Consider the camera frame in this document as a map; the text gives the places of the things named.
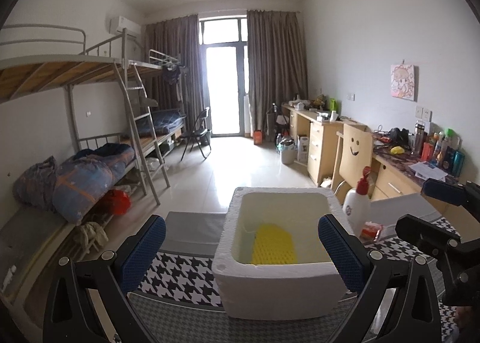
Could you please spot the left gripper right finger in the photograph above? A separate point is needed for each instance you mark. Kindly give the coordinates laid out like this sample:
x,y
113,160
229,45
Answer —
x,y
413,315

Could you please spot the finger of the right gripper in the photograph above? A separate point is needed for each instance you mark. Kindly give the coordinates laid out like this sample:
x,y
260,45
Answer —
x,y
426,237
465,195

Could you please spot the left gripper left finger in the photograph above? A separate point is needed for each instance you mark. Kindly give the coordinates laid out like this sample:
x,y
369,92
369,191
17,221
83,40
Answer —
x,y
70,315

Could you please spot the red white packet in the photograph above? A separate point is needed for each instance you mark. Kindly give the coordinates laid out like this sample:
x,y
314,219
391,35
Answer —
x,y
370,232

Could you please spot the white styrofoam box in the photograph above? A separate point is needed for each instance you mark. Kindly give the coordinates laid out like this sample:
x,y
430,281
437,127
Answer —
x,y
309,289

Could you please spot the wooden desk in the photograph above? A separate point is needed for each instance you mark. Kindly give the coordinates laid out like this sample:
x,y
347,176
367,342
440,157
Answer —
x,y
391,175

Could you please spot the white red pump bottle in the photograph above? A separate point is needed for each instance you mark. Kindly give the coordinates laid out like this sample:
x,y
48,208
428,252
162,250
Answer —
x,y
356,205

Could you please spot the houndstooth table cloth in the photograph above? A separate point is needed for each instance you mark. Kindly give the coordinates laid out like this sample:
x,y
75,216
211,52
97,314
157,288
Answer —
x,y
178,298

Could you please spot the yellow foam sponge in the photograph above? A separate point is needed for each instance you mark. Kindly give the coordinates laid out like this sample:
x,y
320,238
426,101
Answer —
x,y
273,246

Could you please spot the wooden smiley chair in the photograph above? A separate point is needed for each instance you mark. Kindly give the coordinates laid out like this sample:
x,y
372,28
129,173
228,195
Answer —
x,y
354,152

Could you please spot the red plastic bag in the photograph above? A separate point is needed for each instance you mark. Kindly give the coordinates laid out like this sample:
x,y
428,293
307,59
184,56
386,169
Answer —
x,y
115,202

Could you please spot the blue plaid quilt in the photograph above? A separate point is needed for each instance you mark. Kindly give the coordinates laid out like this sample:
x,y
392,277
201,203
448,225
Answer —
x,y
73,187

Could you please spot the white trash bin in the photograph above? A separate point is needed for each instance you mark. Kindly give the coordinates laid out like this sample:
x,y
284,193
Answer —
x,y
288,150

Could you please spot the orange box on floor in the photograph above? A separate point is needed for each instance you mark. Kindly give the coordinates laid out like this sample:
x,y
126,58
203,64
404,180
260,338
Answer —
x,y
257,137

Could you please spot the far blue bedding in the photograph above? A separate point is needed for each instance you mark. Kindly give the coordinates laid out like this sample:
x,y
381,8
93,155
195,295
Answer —
x,y
165,121

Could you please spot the black folding chair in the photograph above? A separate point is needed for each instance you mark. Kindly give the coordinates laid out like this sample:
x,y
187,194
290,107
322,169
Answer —
x,y
197,134

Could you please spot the metal bunk bed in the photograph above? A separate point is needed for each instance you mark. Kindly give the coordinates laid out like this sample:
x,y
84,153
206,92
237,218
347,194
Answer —
x,y
54,88

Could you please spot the right brown curtain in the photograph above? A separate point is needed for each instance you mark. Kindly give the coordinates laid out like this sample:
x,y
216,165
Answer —
x,y
277,62

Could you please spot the brown curtain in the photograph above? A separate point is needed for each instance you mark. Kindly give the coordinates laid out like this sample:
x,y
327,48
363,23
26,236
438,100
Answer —
x,y
277,62
180,85

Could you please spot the left brown curtain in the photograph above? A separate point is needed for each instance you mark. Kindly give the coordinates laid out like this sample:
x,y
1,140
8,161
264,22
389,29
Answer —
x,y
180,85

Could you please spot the white air conditioner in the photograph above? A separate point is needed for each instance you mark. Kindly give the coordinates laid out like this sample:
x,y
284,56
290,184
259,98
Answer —
x,y
119,24

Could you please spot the cartoon wall picture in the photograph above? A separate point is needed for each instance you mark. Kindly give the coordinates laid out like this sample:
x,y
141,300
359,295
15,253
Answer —
x,y
403,85

